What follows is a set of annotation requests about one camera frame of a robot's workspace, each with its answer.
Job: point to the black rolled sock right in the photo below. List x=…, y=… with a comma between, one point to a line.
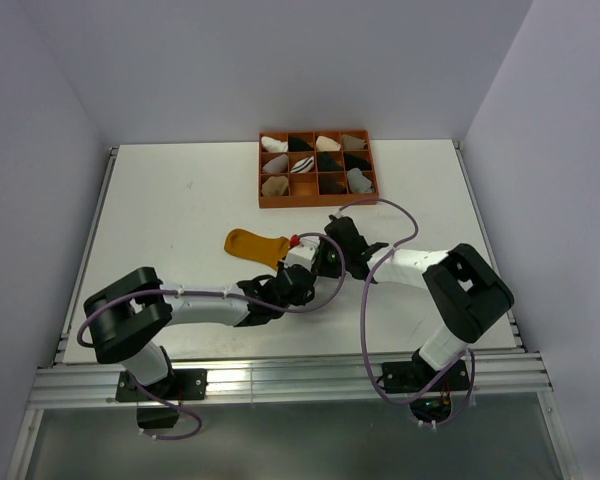
x=355, y=161

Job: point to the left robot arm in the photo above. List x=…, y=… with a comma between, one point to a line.
x=123, y=318

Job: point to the beige rolled sock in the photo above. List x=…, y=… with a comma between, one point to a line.
x=274, y=186

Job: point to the black rolled sock top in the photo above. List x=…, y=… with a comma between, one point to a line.
x=298, y=144

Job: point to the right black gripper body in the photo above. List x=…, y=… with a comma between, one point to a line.
x=329, y=263

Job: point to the dark green rolled sock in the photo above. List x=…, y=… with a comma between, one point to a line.
x=326, y=163

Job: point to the white black striped rolled sock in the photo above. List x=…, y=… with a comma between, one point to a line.
x=303, y=165

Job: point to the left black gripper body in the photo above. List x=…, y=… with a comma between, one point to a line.
x=300, y=301

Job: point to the aluminium frame rail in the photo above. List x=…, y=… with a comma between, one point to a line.
x=297, y=418

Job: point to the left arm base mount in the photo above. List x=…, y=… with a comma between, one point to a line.
x=161, y=405

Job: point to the grey rolled sock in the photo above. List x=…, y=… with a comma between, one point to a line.
x=276, y=165

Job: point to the cream rolled sock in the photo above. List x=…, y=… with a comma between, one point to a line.
x=325, y=144

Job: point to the dark brown sock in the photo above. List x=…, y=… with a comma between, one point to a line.
x=330, y=185

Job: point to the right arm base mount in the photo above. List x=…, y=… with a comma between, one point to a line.
x=443, y=401

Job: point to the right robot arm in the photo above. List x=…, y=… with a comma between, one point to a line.
x=468, y=294

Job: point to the taupe rolled sock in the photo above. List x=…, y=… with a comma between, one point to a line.
x=352, y=143

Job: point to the orange compartment tray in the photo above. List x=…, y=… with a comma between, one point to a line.
x=303, y=188

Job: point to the mustard yellow sock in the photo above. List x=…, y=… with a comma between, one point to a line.
x=247, y=245

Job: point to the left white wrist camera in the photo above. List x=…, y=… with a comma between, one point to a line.
x=302, y=252

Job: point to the grey sock black stripes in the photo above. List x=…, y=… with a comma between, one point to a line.
x=358, y=183

